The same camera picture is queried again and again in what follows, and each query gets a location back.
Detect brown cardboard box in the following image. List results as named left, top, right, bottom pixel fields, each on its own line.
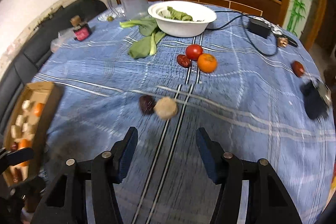
left=0, top=81, right=63, bottom=185

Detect green bok choy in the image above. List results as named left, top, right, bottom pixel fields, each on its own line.
left=119, top=18, right=167, bottom=59

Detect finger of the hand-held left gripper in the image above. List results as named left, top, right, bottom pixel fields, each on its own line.
left=0, top=147, right=34, bottom=174

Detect clear plastic bag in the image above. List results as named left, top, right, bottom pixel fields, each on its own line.
left=50, top=30, right=76, bottom=52

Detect red tomato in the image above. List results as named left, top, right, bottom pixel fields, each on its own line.
left=185, top=45, right=203, bottom=61

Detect wilted leafy greens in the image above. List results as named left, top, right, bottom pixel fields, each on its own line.
left=166, top=6, right=194, bottom=22

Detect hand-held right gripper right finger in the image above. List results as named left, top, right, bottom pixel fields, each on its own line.
left=196, top=127, right=302, bottom=224

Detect beige round ball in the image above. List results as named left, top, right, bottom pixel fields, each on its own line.
left=154, top=97, right=178, bottom=119

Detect black sofa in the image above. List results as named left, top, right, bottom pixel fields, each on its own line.
left=0, top=0, right=108, bottom=122

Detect white bowl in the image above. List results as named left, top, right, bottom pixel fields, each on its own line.
left=147, top=0, right=217, bottom=37

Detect dark red date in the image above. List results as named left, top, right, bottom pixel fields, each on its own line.
left=139, top=95, right=156, bottom=115

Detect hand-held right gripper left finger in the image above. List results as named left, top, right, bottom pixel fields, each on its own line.
left=31, top=126, right=138, bottom=224

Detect blue striped tablecloth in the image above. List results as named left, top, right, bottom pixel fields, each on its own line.
left=31, top=5, right=328, bottom=224

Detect black power adapter with cable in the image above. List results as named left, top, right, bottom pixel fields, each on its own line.
left=205, top=12, right=279, bottom=56

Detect black device at right edge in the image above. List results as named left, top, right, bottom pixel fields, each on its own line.
left=301, top=80, right=332, bottom=119

